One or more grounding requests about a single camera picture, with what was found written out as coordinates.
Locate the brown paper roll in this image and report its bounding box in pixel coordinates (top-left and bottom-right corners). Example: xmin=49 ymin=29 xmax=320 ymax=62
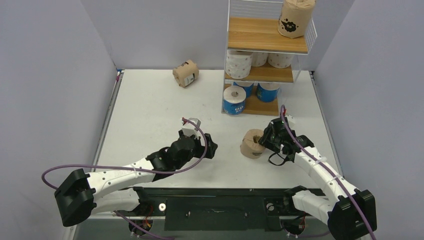
xmin=240 ymin=129 xmax=266 ymax=159
xmin=277 ymin=0 xmax=316 ymax=39
xmin=172 ymin=59 xmax=200 ymax=88

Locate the blue paper roll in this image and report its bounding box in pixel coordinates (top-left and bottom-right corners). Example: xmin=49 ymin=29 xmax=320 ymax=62
xmin=256 ymin=82 xmax=280 ymax=103
xmin=222 ymin=85 xmax=247 ymax=115
xmin=232 ymin=81 xmax=254 ymax=98

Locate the floral white paper roll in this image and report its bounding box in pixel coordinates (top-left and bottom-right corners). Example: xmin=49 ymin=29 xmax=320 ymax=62
xmin=267 ymin=53 xmax=294 ymax=69
xmin=251 ymin=52 xmax=269 ymax=67
xmin=224 ymin=49 xmax=253 ymax=79

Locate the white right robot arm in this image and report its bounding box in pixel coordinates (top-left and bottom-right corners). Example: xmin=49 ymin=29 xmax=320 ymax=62
xmin=258 ymin=117 xmax=377 ymax=240

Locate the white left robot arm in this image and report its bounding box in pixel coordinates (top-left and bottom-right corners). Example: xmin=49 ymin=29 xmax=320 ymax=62
xmin=54 ymin=130 xmax=218 ymax=227

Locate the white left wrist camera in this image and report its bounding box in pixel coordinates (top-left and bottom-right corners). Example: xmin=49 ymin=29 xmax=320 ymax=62
xmin=181 ymin=118 xmax=201 ymax=139

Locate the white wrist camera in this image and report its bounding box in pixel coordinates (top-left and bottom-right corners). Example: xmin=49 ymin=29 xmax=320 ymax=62
xmin=284 ymin=114 xmax=296 ymax=128
xmin=181 ymin=118 xmax=201 ymax=139

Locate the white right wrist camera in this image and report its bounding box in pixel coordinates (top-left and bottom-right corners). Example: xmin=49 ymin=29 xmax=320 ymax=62
xmin=284 ymin=114 xmax=296 ymax=128

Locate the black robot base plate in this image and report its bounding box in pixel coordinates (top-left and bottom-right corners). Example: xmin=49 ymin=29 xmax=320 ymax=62
xmin=115 ymin=187 xmax=316 ymax=233

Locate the white wire wooden shelf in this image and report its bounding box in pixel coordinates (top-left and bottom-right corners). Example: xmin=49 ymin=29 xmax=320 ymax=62
xmin=223 ymin=0 xmax=317 ymax=116

